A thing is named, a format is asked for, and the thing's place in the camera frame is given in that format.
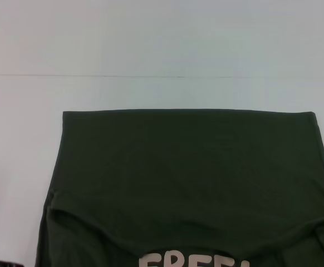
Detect dark green shirt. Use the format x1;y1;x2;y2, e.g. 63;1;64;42
35;110;324;267

